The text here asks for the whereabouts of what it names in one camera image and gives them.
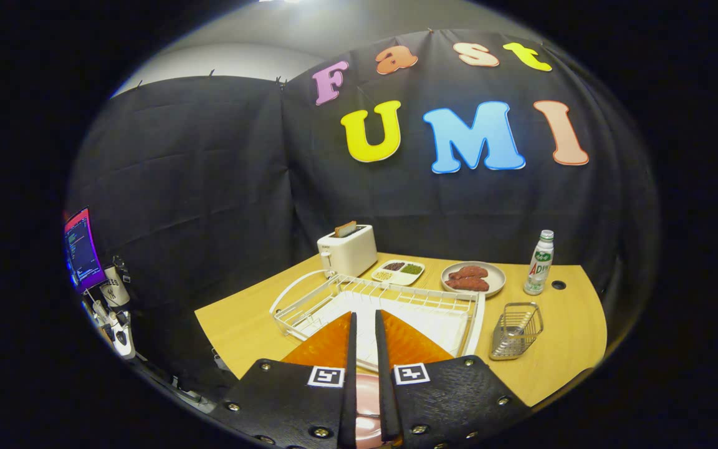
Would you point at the black backdrop cloth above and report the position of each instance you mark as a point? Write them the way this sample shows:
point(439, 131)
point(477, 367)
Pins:
point(209, 187)

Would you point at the white toaster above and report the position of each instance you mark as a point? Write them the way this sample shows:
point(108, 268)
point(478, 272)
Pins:
point(349, 252)

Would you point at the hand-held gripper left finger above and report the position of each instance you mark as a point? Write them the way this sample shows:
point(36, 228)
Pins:
point(349, 386)

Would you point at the pile of dark beans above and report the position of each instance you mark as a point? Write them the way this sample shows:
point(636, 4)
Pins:
point(393, 266)

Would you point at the computer monitor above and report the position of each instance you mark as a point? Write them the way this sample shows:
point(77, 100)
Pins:
point(81, 249)

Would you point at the bread slice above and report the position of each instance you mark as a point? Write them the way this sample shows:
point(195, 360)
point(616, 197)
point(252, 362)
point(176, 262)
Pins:
point(345, 229)

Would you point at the brown meat slice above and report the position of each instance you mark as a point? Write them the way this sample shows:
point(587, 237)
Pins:
point(468, 272)
point(468, 285)

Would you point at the pile of yellow soybeans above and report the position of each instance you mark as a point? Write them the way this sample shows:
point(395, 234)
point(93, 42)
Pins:
point(384, 275)

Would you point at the pile of green beans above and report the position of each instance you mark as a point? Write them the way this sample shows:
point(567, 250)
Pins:
point(412, 269)

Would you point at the white divided tray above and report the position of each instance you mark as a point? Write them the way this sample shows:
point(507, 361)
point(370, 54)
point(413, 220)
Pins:
point(404, 279)

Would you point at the white bottle with green label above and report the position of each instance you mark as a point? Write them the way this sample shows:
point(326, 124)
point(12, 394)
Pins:
point(538, 268)

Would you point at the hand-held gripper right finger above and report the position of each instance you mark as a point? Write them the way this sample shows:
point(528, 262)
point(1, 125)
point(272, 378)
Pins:
point(385, 386)

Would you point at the beige round dish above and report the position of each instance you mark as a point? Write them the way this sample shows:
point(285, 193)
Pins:
point(497, 277)

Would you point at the pink plate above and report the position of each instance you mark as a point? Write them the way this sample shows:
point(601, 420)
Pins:
point(368, 399)

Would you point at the white printed mug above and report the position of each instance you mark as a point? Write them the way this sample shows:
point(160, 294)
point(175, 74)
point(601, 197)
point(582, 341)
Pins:
point(113, 290)

